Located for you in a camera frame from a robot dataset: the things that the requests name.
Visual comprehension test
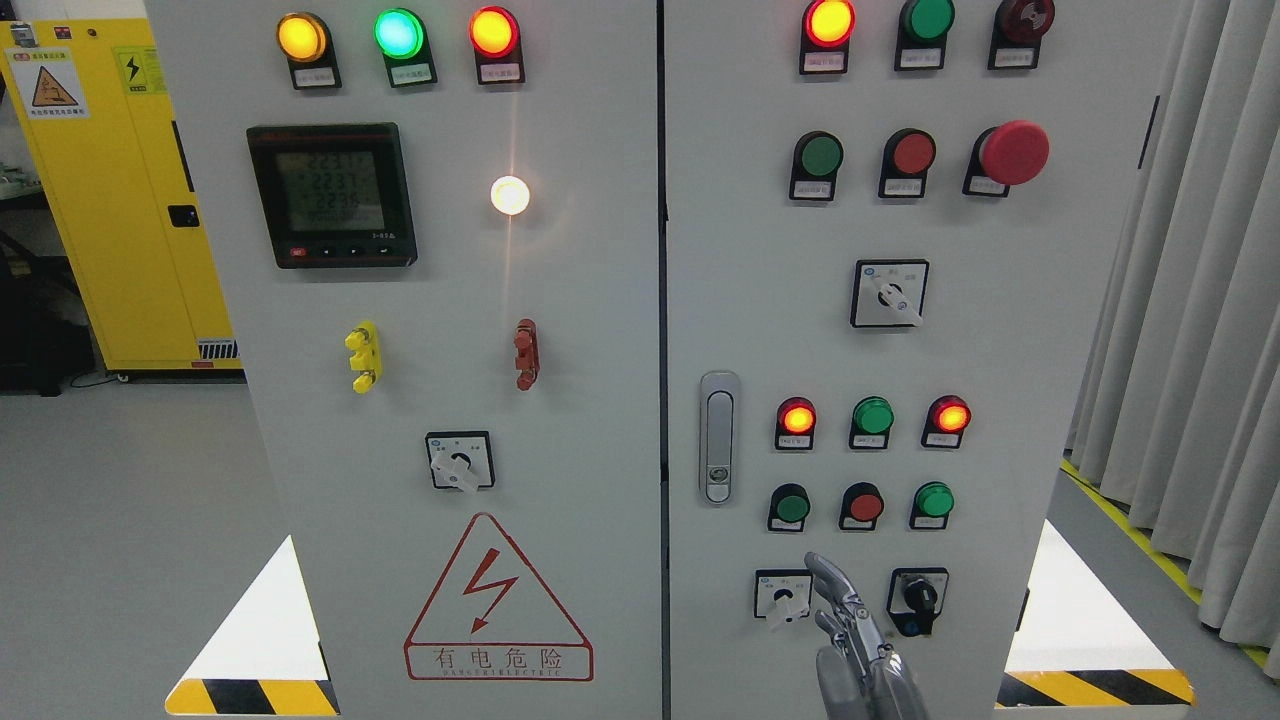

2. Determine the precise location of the left grey cabinet door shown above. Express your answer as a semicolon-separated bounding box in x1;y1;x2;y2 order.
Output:
146;1;664;719

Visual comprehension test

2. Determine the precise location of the red push button lower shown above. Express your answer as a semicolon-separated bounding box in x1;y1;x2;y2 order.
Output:
838;482;884;532

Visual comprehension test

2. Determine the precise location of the door selector switch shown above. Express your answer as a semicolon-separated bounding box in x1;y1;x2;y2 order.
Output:
424;430;497;493
850;259;931;329

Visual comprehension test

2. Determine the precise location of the red push button upper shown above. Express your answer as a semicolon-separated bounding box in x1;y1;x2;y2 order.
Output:
877;128;937;200

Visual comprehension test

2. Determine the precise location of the green push button lower left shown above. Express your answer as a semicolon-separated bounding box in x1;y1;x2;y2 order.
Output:
767;483;812;533

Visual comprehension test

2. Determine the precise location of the red emergency stop button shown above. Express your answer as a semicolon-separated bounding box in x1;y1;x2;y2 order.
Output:
963;119;1050;199

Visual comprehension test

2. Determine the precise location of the red lit lamp middle right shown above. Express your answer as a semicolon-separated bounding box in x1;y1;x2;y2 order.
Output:
920;395;973;450

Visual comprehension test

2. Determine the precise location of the lower white selector switch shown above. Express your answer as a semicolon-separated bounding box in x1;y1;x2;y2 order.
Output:
753;568;813;632

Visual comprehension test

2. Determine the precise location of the black digital power meter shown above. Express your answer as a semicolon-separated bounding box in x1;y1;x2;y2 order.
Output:
246;122;419;269

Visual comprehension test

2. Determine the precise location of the left door selector switch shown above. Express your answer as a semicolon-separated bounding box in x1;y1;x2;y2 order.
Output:
424;430;497;493

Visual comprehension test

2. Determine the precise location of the green lamp middle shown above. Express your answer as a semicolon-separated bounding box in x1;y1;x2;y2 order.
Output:
847;396;895;451

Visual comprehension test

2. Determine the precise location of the red push button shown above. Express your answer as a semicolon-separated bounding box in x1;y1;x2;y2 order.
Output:
877;128;937;200
838;482;884;532

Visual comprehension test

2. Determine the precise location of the red electric danger sign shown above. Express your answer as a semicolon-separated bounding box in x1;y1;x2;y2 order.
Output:
403;512;595;682

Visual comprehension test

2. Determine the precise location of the grey curtain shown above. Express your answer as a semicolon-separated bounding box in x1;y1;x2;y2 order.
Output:
1070;1;1279;678

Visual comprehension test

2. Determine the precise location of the dark red buzzer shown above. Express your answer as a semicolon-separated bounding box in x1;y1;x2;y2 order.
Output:
988;0;1056;70

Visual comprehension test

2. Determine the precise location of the grey robotic right hand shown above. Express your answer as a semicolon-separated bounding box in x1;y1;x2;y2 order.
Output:
804;552;931;719

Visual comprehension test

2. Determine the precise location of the left black yellow hazard strip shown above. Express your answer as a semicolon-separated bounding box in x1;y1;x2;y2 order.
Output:
164;678;340;716

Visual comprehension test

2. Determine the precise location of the red lit indicator lamp left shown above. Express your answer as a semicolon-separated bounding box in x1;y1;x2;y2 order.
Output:
468;5;526;86

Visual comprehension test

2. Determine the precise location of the green push button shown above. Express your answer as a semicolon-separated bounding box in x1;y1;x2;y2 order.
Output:
767;483;812;533
909;480;956;530
788;129;844;202

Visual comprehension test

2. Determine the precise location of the right door upper selector switch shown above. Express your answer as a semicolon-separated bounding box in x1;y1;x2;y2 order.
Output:
850;259;931;329

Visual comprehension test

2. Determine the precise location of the grey cabinet door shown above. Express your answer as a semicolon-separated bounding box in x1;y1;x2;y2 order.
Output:
664;1;1180;719
146;1;664;719

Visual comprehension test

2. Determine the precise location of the silver door swing handle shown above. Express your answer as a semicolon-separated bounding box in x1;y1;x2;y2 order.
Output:
699;370;741;505

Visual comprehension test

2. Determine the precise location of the right black yellow hazard strip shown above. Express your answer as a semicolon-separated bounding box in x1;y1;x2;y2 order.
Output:
995;669;1196;708

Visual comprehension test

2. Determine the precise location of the right grey cabinet door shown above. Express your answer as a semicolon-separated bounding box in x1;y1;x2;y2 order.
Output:
664;1;1180;719

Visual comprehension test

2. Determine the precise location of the green lit indicator lamp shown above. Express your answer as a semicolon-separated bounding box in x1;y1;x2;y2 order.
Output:
372;6;438;88

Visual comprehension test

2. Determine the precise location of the red lit lamp middle left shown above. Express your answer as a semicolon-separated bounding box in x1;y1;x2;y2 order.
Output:
774;397;817;452

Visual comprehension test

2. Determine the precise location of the green push button upper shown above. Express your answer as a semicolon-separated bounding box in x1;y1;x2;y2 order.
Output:
788;129;844;202

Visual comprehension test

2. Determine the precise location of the red lit lamp right top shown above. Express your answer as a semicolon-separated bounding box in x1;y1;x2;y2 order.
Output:
797;0;858;76

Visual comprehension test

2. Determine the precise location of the green lamp right top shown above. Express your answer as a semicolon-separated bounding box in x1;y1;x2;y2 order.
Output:
893;0;956;72

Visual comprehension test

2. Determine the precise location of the white lit indicator lamp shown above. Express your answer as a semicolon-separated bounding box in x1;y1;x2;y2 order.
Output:
489;176;531;217

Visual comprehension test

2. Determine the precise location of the black yellow hazard strip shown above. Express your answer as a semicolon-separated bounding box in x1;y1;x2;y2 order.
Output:
164;678;340;716
995;669;1196;708

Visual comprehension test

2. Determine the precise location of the yellow indicator lamp top left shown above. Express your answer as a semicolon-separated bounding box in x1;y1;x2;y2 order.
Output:
276;12;342;90

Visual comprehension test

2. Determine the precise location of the black knob selector switch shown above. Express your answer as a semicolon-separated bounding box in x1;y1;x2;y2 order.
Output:
886;568;950;637

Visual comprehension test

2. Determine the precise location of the green push button lower right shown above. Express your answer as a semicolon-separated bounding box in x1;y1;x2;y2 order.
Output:
909;480;956;530

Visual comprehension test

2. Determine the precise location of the yellow safety cabinet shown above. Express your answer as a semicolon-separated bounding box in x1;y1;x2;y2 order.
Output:
3;18;241;374

